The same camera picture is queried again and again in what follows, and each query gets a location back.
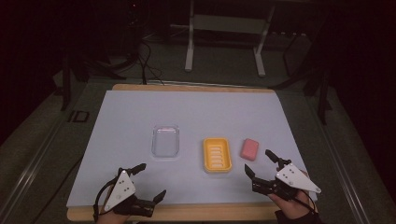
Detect pale blue table mat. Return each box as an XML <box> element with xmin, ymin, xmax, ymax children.
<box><xmin>65</xmin><ymin>90</ymin><xmax>318</xmax><ymax>208</ymax></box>

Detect pink soap bar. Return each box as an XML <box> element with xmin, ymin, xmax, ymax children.
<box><xmin>239</xmin><ymin>137</ymin><xmax>261</xmax><ymax>161</ymax></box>

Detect white metal table frame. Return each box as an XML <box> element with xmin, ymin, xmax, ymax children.
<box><xmin>184</xmin><ymin>0</ymin><xmax>276</xmax><ymax>78</ymax></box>

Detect yellow soap dish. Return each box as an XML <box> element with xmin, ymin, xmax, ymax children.
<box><xmin>202</xmin><ymin>136</ymin><xmax>233</xmax><ymax>175</ymax></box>

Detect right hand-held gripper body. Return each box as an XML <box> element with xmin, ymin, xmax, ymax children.
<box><xmin>251</xmin><ymin>162</ymin><xmax>322</xmax><ymax>201</ymax></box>

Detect black metal stand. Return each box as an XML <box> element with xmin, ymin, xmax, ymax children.
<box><xmin>270</xmin><ymin>60</ymin><xmax>333</xmax><ymax>126</ymax></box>

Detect black floor cables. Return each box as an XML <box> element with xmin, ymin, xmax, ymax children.
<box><xmin>135</xmin><ymin>38</ymin><xmax>166</xmax><ymax>86</ymax></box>

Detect person's left hand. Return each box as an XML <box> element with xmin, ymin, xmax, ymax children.
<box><xmin>96</xmin><ymin>186</ymin><xmax>131</xmax><ymax>224</ymax></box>

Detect person's right hand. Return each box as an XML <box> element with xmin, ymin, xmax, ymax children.
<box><xmin>269</xmin><ymin>172</ymin><xmax>317</xmax><ymax>220</ymax></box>

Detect black floor bracket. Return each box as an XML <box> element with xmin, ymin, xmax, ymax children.
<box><xmin>67</xmin><ymin>109</ymin><xmax>91</xmax><ymax>123</ymax></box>

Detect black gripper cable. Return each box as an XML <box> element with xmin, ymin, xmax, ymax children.
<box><xmin>292</xmin><ymin>189</ymin><xmax>318</xmax><ymax>215</ymax></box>
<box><xmin>92</xmin><ymin>178</ymin><xmax>120</xmax><ymax>223</ymax></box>

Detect metal floor rail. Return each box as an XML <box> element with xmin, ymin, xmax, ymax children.
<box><xmin>0</xmin><ymin>122</ymin><xmax>64</xmax><ymax>220</ymax></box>
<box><xmin>312</xmin><ymin>102</ymin><xmax>373</xmax><ymax>224</ymax></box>

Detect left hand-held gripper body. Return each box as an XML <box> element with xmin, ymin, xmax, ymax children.
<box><xmin>104</xmin><ymin>169</ymin><xmax>156</xmax><ymax>217</ymax></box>

